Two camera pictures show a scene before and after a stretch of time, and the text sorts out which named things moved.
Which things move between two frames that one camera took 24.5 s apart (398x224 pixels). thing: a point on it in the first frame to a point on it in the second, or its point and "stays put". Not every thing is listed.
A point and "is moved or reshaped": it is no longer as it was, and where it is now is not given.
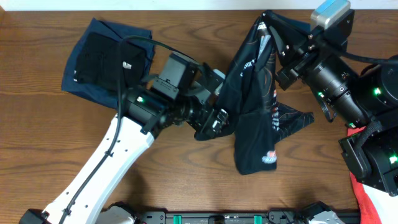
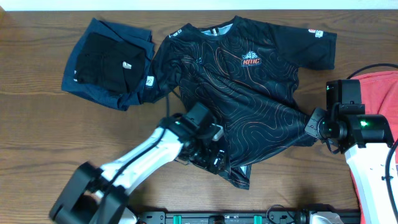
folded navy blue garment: [106, 96] stays put
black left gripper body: [214, 119] to [211, 161]
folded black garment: [98, 63] stays put
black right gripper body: [308, 59] to [316, 125]
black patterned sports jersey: [249, 93] is moved or reshaped
